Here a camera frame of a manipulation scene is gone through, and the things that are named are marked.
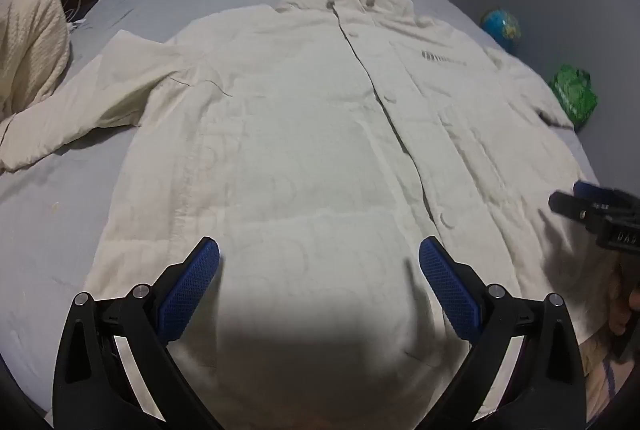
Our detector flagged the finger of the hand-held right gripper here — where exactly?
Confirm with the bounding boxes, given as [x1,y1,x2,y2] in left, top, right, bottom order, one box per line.
[548,191,607,231]
[572,181,628,205]

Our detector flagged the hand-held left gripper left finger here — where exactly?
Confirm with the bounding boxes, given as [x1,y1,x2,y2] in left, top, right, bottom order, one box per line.
[52,236,223,430]

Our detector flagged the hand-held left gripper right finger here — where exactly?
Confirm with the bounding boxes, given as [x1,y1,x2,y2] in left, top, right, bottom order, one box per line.
[417,236,587,430]

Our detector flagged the cream hooded coat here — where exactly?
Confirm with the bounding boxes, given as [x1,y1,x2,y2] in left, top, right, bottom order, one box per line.
[0,0,601,430]

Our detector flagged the person's right hand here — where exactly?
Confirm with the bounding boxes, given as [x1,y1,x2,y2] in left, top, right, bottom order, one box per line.
[606,260,640,337]

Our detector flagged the green plastic bag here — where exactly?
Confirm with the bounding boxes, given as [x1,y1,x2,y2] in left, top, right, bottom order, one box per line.
[548,64,599,129]

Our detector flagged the bed with grey sheet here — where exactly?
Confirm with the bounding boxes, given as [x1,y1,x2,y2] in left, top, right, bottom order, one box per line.
[0,0,606,426]

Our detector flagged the light patterned cloth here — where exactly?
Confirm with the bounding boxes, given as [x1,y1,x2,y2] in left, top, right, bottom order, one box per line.
[582,337,632,427]

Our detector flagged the blue globe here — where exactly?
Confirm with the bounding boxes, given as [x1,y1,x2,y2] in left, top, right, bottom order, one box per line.
[481,8,522,56]

